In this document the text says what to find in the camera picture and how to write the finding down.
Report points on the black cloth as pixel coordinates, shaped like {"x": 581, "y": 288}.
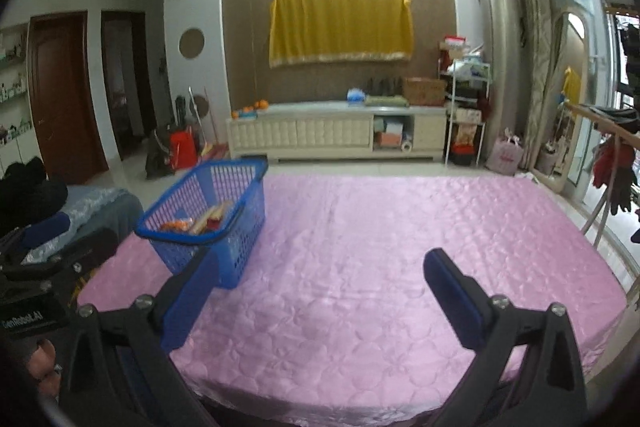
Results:
{"x": 30, "y": 192}

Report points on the white paper roll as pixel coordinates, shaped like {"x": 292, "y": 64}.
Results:
{"x": 407, "y": 146}

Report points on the yellow cloth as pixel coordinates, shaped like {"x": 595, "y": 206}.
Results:
{"x": 340, "y": 29}

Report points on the white TV cabinet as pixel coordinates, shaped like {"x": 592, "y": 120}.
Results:
{"x": 310, "y": 134}

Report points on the wall shelves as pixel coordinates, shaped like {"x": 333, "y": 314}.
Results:
{"x": 12, "y": 82}

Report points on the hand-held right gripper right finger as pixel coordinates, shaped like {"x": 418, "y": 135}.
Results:
{"x": 450, "y": 294}

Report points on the green cushion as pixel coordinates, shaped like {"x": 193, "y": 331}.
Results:
{"x": 385, "y": 101}

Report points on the dark glass bottles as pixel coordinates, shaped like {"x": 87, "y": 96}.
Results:
{"x": 384, "y": 87}

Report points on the dark blue cloth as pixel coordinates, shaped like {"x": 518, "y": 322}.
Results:
{"x": 47, "y": 232}

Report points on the orange storage box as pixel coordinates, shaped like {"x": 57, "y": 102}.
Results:
{"x": 389, "y": 139}

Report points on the wooden clothes rack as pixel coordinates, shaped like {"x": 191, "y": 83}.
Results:
{"x": 600, "y": 117}

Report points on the standing mirror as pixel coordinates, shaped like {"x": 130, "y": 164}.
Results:
{"x": 570, "y": 107}

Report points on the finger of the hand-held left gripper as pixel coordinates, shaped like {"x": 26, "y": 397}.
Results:
{"x": 95, "y": 247}

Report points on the white slipper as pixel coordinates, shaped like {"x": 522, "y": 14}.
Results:
{"x": 529, "y": 177}

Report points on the patterned curtain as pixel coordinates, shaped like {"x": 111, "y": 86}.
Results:
{"x": 532, "y": 32}

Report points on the white shelf rack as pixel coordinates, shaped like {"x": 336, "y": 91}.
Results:
{"x": 465, "y": 117}

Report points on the blue tissue pack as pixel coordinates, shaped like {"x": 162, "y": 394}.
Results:
{"x": 357, "y": 97}

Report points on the pink bag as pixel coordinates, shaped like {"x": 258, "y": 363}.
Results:
{"x": 505, "y": 157}

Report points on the black bag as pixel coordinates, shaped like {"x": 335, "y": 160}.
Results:
{"x": 157, "y": 157}

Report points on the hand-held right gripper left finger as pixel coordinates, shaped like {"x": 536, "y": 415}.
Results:
{"x": 197, "y": 294}

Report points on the large red snack bag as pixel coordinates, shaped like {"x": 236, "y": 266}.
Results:
{"x": 215, "y": 223}

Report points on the red hanging cloth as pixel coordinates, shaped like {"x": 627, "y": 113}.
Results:
{"x": 607, "y": 162}

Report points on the round brown wall disc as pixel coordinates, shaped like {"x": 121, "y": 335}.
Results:
{"x": 202, "y": 104}
{"x": 192, "y": 43}

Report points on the blue plastic basket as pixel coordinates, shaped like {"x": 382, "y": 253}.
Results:
{"x": 245, "y": 217}

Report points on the dark wooden doorway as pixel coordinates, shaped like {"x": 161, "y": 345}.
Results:
{"x": 127, "y": 82}

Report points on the brown wooden door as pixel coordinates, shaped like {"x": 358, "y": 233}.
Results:
{"x": 65, "y": 97}

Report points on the pile of snack packets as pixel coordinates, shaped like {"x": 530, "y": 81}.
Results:
{"x": 192, "y": 223}

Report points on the grey lace-trimmed chair cover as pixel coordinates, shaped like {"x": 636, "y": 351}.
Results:
{"x": 100, "y": 207}

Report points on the red and white box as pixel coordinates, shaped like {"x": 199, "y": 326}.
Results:
{"x": 456, "y": 43}

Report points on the dark hanging gloves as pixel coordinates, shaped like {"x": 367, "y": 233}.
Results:
{"x": 622, "y": 192}

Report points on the cardboard box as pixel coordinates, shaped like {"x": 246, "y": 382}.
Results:
{"x": 424, "y": 92}

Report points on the silver standing air conditioner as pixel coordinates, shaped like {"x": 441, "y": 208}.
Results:
{"x": 500, "y": 57}

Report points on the person's left hand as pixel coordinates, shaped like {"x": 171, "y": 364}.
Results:
{"x": 45, "y": 364}

